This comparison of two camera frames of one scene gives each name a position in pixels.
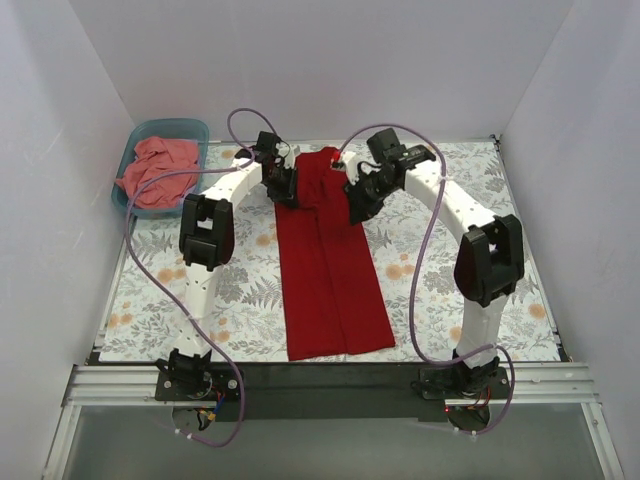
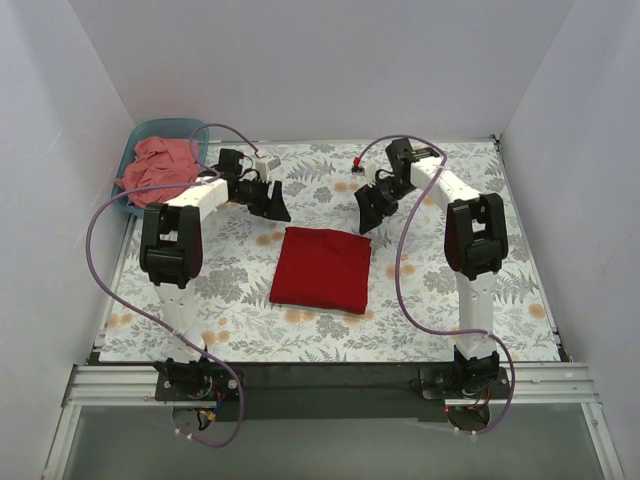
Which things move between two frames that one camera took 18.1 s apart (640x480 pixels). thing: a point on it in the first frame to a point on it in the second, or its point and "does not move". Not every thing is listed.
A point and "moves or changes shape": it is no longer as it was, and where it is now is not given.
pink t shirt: [155, 156] does not move
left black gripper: [284, 185] to [269, 197]
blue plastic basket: [195, 129] does not move
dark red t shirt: [333, 299] moves or changes shape
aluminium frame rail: [104, 386] does not move
